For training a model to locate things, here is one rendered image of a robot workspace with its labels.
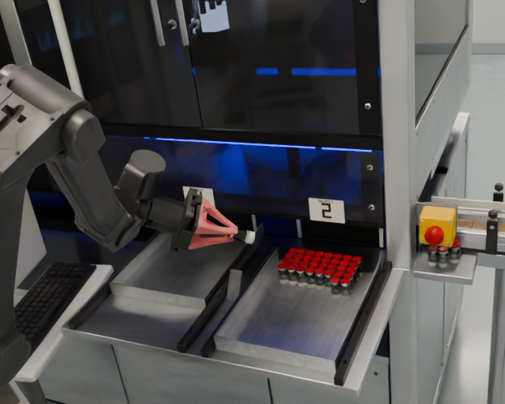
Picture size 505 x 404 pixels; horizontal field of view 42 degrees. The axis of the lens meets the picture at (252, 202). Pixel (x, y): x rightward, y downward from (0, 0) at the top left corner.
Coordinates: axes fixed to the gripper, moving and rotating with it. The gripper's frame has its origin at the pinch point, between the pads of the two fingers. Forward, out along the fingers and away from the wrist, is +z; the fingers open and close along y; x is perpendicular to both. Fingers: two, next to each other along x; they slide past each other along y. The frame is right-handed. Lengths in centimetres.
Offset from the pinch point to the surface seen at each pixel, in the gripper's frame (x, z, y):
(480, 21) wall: -432, 235, 135
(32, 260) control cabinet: -40, -36, 78
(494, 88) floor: -338, 229, 139
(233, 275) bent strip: -18.0, 10.7, 33.5
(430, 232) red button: -21, 46, 6
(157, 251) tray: -35, -5, 54
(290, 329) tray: -2.8, 22.4, 27.2
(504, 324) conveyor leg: -22, 82, 29
